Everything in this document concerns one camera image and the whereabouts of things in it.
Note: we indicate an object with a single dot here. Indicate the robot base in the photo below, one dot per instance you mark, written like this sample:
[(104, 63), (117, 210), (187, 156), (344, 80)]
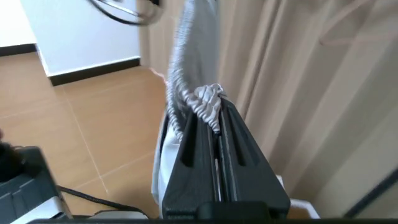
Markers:
[(25, 193)]

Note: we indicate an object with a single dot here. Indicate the beige curtain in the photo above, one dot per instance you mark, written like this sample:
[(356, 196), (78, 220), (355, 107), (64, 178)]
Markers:
[(295, 93)]

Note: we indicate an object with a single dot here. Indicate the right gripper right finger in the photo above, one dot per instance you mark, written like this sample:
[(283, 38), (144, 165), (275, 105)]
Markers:
[(252, 174)]

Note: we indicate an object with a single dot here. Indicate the pale grey shorts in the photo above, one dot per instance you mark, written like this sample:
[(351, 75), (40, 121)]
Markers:
[(196, 46)]

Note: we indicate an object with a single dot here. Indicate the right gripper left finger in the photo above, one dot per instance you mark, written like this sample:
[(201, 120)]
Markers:
[(192, 174)]

